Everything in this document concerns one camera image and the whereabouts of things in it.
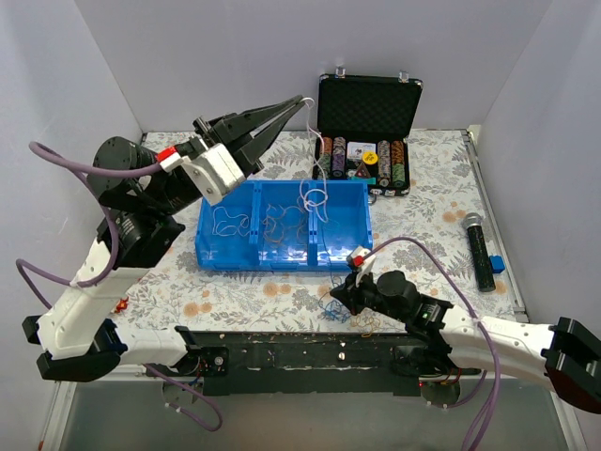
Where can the black handheld microphone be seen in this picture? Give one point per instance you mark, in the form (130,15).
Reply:
(481,263)

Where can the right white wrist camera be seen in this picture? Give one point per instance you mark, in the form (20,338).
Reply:
(361,262)

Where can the aluminium frame rail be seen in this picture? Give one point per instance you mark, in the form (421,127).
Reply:
(121,373)

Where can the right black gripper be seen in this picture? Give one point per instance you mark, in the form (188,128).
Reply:
(350,291)

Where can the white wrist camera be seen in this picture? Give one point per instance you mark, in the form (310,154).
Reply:
(361,262)
(212,169)

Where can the small red white toy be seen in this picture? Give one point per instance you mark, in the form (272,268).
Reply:
(122,305)

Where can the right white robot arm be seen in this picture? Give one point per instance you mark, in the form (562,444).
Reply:
(563,357)

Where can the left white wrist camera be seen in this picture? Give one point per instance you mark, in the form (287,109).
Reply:
(212,169)

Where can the small blue toy brick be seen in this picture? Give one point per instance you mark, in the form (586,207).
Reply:
(497,264)

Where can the black poker chip case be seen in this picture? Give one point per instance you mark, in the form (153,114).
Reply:
(364,123)

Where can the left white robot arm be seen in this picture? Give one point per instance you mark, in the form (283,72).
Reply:
(78,338)

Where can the blue plastic divided bin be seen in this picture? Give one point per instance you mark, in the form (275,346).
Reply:
(284,226)

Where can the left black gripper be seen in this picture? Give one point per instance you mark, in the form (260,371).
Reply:
(224,136)

